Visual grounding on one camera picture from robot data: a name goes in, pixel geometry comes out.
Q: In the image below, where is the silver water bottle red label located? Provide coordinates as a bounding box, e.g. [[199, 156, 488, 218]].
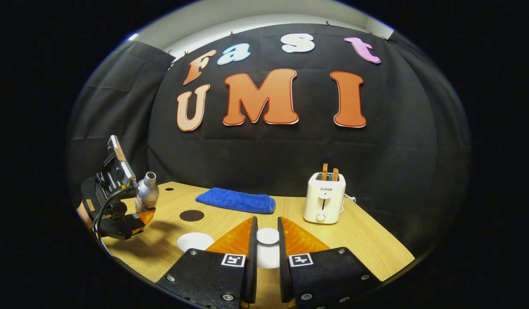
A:
[[135, 172, 160, 213]]

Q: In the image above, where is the white teacup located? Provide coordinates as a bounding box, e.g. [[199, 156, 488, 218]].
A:
[[177, 232, 215, 252]]

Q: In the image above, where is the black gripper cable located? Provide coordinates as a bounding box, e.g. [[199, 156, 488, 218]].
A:
[[93, 185, 138, 258]]

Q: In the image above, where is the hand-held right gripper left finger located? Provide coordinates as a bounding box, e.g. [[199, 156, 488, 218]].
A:
[[155, 216, 258, 309]]

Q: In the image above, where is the white toaster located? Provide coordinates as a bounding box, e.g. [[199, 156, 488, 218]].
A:
[[303, 172, 347, 224]]

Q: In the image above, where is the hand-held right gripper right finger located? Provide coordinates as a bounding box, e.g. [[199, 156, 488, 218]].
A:
[[277, 217, 383, 309]]

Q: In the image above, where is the blue towel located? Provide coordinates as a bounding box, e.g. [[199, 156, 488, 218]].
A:
[[195, 188, 276, 214]]

